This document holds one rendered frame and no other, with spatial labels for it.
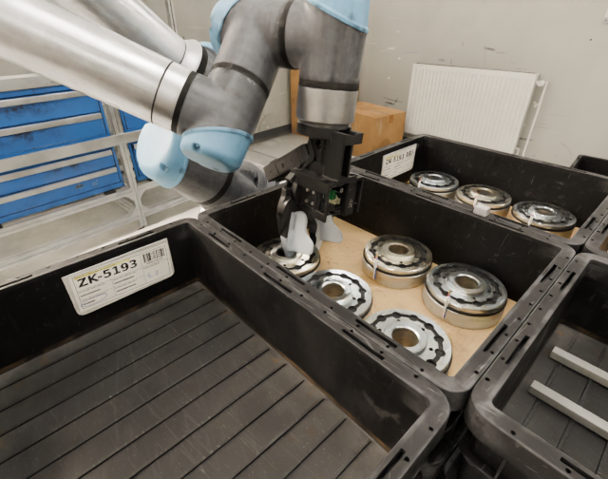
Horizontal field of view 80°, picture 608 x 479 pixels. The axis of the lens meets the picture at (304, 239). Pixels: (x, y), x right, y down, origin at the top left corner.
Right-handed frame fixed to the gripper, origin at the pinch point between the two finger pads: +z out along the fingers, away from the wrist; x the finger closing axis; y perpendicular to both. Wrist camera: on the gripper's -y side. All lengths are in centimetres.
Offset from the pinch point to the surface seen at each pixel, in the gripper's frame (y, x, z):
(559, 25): -59, 301, -61
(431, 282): 18.9, 6.4, -1.9
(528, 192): 17.5, 45.0, -7.1
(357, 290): 13.1, -2.1, -0.8
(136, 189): -176, 38, 52
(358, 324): 21.1, -13.2, -6.3
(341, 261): 4.4, 5.0, 1.5
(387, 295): 14.3, 3.7, 1.7
